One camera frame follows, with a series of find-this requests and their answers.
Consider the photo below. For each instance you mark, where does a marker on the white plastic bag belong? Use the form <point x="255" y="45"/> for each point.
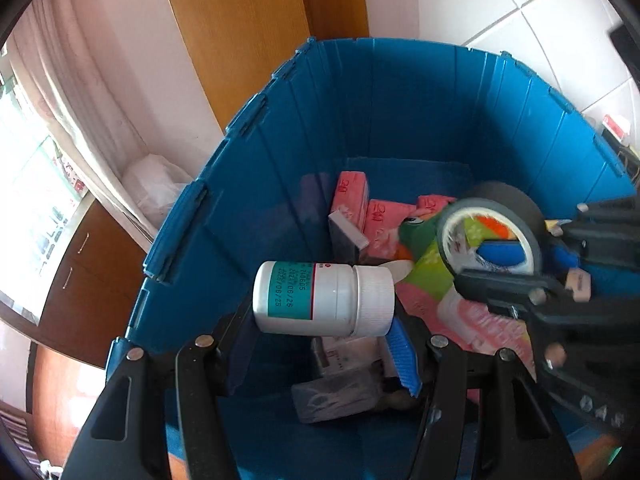
<point x="155" y="185"/>

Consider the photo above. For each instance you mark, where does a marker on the wooden wall panel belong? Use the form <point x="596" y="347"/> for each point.
<point x="250" y="35"/>

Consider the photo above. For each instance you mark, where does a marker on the grey patterned box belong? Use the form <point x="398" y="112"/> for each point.
<point x="335" y="397"/>

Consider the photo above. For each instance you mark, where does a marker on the brown wooden cabinet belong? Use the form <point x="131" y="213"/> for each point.
<point x="85" y="285"/>

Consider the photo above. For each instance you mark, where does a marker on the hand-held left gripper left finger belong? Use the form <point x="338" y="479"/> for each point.
<point x="240" y="360"/>

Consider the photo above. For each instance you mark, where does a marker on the white printed box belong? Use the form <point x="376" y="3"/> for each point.
<point x="350" y="355"/>

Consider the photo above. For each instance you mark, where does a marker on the red and white box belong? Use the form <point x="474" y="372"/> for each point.
<point x="615" y="125"/>

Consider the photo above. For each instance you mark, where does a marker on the blue plastic storage crate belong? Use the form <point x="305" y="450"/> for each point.
<point x="400" y="110"/>

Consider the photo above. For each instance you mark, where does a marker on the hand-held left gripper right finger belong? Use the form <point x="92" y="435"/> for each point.
<point x="402" y="365"/>

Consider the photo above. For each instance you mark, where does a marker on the pale pink curtain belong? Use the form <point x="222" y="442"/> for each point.
<point x="75" y="85"/>

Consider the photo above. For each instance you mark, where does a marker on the window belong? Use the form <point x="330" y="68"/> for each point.
<point x="35" y="200"/>

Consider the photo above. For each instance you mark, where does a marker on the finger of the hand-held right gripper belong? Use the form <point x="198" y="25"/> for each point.
<point x="500" y="287"/>
<point x="610" y="230"/>

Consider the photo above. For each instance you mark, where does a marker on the grey adhesive tape roll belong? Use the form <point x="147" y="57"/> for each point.
<point x="520" y="205"/>

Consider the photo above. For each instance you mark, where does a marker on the green and pink printed packet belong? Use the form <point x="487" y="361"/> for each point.
<point x="450" y="320"/>

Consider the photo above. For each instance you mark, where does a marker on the white pill bottle teal label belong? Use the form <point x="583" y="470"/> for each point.
<point x="320" y="297"/>

